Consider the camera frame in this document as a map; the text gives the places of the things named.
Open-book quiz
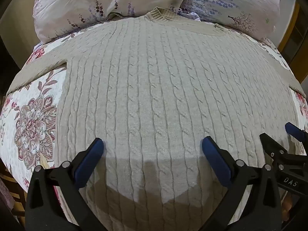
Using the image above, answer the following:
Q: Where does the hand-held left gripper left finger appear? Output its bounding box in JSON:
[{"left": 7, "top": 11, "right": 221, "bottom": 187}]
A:
[{"left": 25, "top": 138, "right": 105, "bottom": 231}]

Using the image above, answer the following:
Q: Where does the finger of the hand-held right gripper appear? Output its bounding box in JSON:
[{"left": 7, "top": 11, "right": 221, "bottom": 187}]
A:
[
  {"left": 285, "top": 122, "right": 308, "bottom": 142},
  {"left": 259, "top": 132, "right": 293, "bottom": 167}
]

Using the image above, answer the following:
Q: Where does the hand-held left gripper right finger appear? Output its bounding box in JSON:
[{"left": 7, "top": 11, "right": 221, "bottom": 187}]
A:
[{"left": 202, "top": 136, "right": 282, "bottom": 231}]

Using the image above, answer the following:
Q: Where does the beige cable knit sweater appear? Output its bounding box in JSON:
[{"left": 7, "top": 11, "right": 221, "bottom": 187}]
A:
[{"left": 6, "top": 7, "right": 304, "bottom": 231}]

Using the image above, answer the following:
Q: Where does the person's right hand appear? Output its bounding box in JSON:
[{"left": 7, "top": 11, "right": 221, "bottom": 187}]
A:
[{"left": 281, "top": 194, "right": 293, "bottom": 224}]

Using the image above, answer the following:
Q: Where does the floral quilted bed cover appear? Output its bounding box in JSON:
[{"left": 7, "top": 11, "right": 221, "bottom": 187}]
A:
[{"left": 0, "top": 20, "right": 308, "bottom": 212}]

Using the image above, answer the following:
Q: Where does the wooden chair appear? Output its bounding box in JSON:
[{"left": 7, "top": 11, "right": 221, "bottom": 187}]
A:
[{"left": 0, "top": 166, "right": 27, "bottom": 227}]

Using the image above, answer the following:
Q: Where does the wooden headboard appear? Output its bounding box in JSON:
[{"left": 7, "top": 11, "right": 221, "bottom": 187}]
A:
[{"left": 277, "top": 0, "right": 308, "bottom": 83}]

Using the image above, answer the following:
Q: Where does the floral blue sprig pillow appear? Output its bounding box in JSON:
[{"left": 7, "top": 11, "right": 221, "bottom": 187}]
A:
[{"left": 179, "top": 0, "right": 282, "bottom": 41}]

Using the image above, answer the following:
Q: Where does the floral pink pillow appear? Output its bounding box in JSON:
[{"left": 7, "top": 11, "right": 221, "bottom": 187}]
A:
[{"left": 32, "top": 0, "right": 191, "bottom": 44}]

